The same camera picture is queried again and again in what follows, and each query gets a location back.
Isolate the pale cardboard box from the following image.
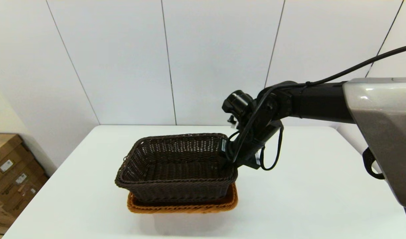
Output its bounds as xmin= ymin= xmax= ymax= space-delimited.
xmin=0 ymin=196 xmax=17 ymax=234

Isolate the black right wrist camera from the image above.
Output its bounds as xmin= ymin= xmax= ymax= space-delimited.
xmin=222 ymin=90 xmax=255 ymax=125

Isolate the dark brown wicker basket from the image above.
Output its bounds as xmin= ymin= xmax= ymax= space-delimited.
xmin=115 ymin=133 xmax=239 ymax=203

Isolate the brown cardboard box white label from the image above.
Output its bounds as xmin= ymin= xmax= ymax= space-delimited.
xmin=0 ymin=134 xmax=35 ymax=174
xmin=0 ymin=159 xmax=45 ymax=197
xmin=4 ymin=174 xmax=50 ymax=218

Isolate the orange wicker basket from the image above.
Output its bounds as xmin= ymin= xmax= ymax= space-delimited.
xmin=127 ymin=183 xmax=239 ymax=214

